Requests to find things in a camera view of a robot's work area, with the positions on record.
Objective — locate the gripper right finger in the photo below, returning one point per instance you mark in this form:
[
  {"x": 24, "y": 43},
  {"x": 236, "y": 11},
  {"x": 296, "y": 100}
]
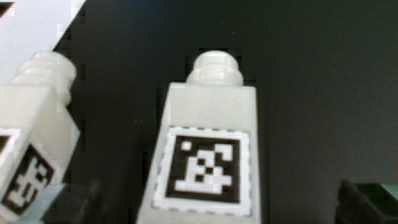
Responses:
[{"x": 366, "y": 203}]

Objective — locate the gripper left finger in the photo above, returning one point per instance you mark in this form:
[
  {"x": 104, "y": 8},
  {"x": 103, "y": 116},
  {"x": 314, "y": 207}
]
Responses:
[{"x": 72, "y": 204}]

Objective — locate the white table leg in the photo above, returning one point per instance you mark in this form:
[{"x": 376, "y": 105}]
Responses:
[
  {"x": 37, "y": 131},
  {"x": 202, "y": 184}
]

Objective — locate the white square table top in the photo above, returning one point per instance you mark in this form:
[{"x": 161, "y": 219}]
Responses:
[{"x": 33, "y": 22}]

